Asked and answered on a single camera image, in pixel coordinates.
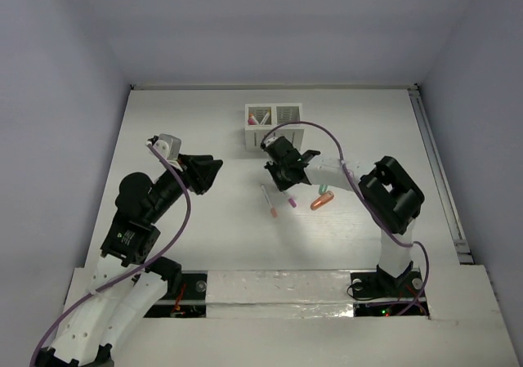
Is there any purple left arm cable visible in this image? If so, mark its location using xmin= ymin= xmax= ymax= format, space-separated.
xmin=30 ymin=145 xmax=192 ymax=366

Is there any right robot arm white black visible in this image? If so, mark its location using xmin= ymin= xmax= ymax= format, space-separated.
xmin=261 ymin=137 xmax=425 ymax=295

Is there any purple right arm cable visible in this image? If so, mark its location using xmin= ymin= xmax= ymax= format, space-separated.
xmin=261 ymin=121 xmax=430 ymax=317

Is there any aluminium rail right side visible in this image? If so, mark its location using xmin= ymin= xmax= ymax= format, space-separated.
xmin=408 ymin=85 xmax=476 ymax=266

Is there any white marker yellow cap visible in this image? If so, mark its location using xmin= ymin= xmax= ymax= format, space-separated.
xmin=261 ymin=112 xmax=270 ymax=125

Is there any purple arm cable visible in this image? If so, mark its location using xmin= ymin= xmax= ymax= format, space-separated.
xmin=30 ymin=145 xmax=192 ymax=366
xmin=261 ymin=121 xmax=430 ymax=317

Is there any white marker salmon cap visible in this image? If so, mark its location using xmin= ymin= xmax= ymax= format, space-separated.
xmin=260 ymin=184 xmax=278 ymax=218

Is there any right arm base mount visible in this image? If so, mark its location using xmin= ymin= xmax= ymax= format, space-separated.
xmin=346 ymin=271 xmax=430 ymax=317

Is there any white marker purple cap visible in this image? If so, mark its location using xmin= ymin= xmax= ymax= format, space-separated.
xmin=283 ymin=191 xmax=297 ymax=208

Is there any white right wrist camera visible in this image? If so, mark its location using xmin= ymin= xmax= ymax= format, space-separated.
xmin=261 ymin=137 xmax=278 ymax=150

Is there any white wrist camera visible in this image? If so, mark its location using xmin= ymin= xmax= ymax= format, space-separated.
xmin=261 ymin=137 xmax=278 ymax=150
xmin=145 ymin=133 xmax=182 ymax=166

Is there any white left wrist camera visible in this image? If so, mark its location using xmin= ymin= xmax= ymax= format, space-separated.
xmin=145 ymin=133 xmax=182 ymax=166

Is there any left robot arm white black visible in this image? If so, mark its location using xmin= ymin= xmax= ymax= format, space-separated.
xmin=30 ymin=154 xmax=223 ymax=366

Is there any white two-compartment slotted organizer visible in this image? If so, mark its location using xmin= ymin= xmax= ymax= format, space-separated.
xmin=244 ymin=103 xmax=305 ymax=151

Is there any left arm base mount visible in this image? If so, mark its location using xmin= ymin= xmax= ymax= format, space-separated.
xmin=156 ymin=271 xmax=208 ymax=318

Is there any white marker orange cap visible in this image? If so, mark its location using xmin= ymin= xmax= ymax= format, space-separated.
xmin=249 ymin=114 xmax=260 ymax=125

